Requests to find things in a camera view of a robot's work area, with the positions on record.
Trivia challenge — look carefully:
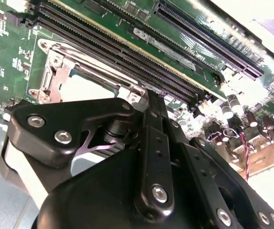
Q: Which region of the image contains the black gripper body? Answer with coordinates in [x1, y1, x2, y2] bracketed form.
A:
[32, 147, 218, 229]

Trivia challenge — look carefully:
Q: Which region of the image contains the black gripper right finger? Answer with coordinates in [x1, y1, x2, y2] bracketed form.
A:
[157, 93, 274, 229]

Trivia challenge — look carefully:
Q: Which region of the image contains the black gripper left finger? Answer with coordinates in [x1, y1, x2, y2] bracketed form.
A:
[0, 89, 175, 215]

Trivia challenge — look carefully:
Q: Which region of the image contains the CPU with silver top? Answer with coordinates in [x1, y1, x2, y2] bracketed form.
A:
[60, 71, 120, 103]

